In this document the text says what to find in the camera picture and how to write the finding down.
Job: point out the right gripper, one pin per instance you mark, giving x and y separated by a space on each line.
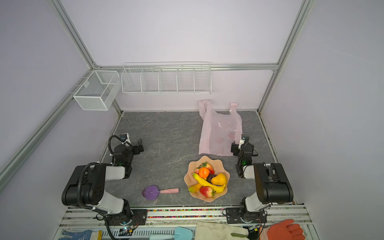
237 148

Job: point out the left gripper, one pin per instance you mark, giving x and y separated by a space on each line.
137 148

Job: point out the pink plastic bag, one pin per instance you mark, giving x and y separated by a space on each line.
219 131

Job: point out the yellow pear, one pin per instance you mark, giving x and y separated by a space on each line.
219 180

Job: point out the orange tangerine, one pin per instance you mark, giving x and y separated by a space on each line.
204 172

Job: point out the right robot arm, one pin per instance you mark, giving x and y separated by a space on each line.
272 184

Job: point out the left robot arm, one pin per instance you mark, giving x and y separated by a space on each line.
86 186

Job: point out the dark brown fig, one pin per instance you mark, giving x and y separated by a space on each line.
210 177

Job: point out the beige wavy fruit plate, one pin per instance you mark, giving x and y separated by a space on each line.
190 181

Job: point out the yellow banana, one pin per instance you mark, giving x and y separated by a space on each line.
204 183

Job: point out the red strawberry at plate front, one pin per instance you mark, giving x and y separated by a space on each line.
207 192

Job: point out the yellow mango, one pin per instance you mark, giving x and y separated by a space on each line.
195 188

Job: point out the small white mesh basket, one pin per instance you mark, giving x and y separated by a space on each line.
98 91

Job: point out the beige cloth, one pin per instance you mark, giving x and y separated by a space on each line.
214 231

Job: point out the orange rubber glove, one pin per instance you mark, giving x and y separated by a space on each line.
285 230

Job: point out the blue white knit glove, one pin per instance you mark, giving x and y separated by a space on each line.
76 235

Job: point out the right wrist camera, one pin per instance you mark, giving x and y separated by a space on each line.
244 140

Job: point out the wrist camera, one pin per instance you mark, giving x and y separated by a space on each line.
125 139
244 140

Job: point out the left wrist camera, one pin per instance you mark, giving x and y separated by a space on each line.
125 139

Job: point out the purple scoop pink handle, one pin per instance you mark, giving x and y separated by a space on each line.
152 192

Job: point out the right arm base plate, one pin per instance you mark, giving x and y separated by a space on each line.
240 216

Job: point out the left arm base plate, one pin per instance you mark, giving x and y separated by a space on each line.
136 217

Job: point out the long white wire basket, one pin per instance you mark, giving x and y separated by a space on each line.
167 78

